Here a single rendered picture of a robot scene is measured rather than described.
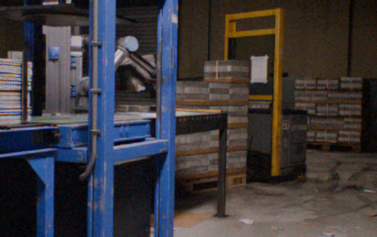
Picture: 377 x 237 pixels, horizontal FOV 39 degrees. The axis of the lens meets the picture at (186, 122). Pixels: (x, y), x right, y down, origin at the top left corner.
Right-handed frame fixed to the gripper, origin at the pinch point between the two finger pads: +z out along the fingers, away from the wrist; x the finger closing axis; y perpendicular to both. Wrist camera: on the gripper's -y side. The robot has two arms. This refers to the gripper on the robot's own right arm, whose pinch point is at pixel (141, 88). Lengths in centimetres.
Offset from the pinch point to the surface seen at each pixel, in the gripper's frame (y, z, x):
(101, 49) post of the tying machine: 69, -172, 142
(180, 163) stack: -81, 3, -21
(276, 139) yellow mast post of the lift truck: -108, -13, -141
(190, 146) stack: -71, 3, -38
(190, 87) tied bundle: -20, 3, -57
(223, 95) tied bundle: -42, 4, -97
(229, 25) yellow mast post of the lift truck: 8, 61, -190
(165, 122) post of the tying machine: 20, -148, 102
